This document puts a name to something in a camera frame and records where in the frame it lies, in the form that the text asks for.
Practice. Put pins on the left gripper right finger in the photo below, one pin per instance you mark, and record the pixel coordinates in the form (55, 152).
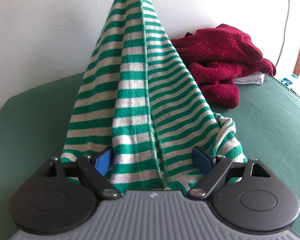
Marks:
(214, 171)

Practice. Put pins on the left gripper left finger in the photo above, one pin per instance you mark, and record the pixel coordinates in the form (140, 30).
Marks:
(92, 171)

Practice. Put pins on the green white striped shirt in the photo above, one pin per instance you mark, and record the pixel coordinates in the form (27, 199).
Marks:
(138, 97)

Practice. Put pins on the green table cloth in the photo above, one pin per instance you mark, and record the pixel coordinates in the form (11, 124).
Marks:
(33, 127)

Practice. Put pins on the white folded garment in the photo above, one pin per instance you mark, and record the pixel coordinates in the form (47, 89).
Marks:
(256, 78)

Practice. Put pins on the dark red knit sweater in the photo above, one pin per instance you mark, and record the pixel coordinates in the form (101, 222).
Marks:
(216, 56)

